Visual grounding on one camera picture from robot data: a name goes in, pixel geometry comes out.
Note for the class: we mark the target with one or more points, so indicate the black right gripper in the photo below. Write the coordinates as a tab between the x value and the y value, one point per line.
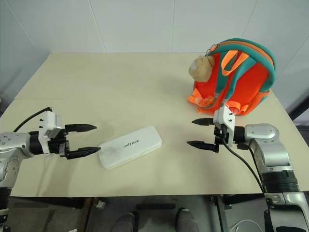
220	136

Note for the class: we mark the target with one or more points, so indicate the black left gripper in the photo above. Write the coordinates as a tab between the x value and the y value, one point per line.
58	145

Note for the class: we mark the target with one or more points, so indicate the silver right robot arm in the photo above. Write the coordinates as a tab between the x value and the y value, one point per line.
272	147

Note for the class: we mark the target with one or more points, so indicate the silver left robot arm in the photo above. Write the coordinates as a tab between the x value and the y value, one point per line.
14	145

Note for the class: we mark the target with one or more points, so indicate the white pencil case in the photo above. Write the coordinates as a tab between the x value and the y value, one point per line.
131	146

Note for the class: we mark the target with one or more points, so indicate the orange and teal backpack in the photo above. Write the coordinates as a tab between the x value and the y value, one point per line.
243	72

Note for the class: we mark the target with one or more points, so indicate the beige plush animal head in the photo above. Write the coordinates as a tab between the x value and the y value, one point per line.
201	68

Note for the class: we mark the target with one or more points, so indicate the small white floor object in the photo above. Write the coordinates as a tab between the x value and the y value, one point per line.
100	205

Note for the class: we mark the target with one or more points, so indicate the brown table leg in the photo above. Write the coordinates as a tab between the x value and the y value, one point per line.
87	215

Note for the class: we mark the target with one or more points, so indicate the metal table leg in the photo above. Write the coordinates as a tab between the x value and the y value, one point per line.
220	212

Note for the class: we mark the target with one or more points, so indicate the grey rounded shape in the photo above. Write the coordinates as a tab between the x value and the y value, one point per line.
125	223
187	221

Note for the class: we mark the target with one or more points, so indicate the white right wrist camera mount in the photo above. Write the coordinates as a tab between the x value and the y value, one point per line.
227	118

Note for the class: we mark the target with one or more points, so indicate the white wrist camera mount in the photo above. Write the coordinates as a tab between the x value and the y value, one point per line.
47	123
227	118

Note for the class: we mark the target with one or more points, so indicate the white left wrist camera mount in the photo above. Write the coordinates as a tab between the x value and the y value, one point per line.
47	123

